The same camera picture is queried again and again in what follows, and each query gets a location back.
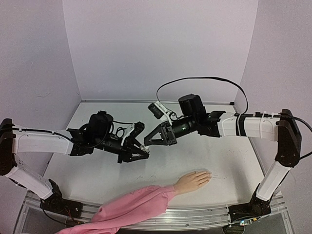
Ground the mannequin hand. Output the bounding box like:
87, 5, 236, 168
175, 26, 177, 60
173, 171, 212, 195

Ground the clear nail polish bottle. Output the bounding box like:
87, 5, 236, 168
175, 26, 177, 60
139, 145, 149, 153

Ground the aluminium front base frame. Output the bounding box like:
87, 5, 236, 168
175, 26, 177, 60
13, 192, 294, 234

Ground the pink sleeved forearm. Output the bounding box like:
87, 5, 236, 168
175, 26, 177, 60
58, 185, 176, 234

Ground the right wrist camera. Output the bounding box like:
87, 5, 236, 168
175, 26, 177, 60
148, 101, 173, 124

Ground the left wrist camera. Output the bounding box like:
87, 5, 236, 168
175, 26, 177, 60
121, 121, 145, 146

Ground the aluminium back table rail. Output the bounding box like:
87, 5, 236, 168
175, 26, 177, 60
81, 99, 235, 106

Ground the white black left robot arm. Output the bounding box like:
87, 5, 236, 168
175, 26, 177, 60
0, 111, 149, 218

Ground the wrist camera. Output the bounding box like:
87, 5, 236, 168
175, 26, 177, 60
148, 101, 173, 124
121, 121, 145, 146

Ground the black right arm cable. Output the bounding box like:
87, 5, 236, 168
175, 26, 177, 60
156, 77, 249, 115

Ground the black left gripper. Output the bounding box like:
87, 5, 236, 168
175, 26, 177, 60
95, 135, 151, 165

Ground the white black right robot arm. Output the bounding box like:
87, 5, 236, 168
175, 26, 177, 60
144, 94, 302, 223

